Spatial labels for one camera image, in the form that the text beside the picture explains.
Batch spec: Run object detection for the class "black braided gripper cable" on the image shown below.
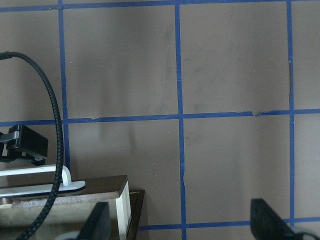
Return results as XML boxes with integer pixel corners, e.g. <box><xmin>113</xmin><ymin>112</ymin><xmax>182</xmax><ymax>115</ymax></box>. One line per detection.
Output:
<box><xmin>0</xmin><ymin>51</ymin><xmax>65</xmax><ymax>240</ymax></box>

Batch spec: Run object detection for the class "wooden drawer white handle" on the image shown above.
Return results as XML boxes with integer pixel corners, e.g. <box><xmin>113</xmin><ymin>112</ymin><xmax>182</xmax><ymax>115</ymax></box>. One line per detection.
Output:
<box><xmin>0</xmin><ymin>168</ymin><xmax>132</xmax><ymax>240</ymax></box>

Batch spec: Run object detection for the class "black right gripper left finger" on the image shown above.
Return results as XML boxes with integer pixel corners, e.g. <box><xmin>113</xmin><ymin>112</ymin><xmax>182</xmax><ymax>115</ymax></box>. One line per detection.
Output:
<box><xmin>77</xmin><ymin>202</ymin><xmax>111</xmax><ymax>240</ymax></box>

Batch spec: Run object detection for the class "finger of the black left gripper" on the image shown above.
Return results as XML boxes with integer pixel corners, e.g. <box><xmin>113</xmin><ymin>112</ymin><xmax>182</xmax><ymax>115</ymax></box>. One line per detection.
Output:
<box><xmin>0</xmin><ymin>124</ymin><xmax>49</xmax><ymax>166</ymax></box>

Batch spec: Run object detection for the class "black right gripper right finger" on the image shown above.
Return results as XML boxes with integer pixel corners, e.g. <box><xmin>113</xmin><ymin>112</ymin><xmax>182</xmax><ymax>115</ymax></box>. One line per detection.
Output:
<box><xmin>250</xmin><ymin>198</ymin><xmax>296</xmax><ymax>240</ymax></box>

